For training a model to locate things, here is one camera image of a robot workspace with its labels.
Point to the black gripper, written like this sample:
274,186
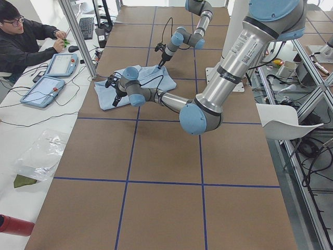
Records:
119,91
164,57

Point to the light blue button-up shirt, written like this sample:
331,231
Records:
150,77

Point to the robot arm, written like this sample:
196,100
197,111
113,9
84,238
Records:
266,21
204,10

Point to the far blue teach pendant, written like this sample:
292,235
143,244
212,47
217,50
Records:
62,65

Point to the blue teach pendant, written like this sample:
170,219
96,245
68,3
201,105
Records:
43,92
62,65

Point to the black computer mouse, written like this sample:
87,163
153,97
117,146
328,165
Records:
72,49

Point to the near blue teach pendant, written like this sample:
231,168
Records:
43,92

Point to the black keyboard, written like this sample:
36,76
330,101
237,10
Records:
86,25

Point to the clear plastic bag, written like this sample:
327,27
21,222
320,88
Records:
40,160

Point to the seated person in black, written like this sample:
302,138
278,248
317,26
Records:
19,47

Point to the white plastic chair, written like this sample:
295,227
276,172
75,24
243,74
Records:
280,122

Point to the green cloth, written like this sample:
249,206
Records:
20,181

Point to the red cylinder bottle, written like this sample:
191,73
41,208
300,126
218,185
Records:
15,226

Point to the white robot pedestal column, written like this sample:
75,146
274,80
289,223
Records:
237,10

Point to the aluminium frame post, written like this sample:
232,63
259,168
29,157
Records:
75,29

